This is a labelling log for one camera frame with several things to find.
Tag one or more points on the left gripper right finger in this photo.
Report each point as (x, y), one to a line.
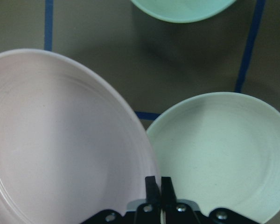
(176, 211)

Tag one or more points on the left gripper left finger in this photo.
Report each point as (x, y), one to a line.
(153, 201)

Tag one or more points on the pink plate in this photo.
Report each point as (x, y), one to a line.
(70, 145)

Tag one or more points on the cream white plate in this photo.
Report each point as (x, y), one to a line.
(222, 150)

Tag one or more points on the mint green bowl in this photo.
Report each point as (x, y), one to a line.
(182, 11)

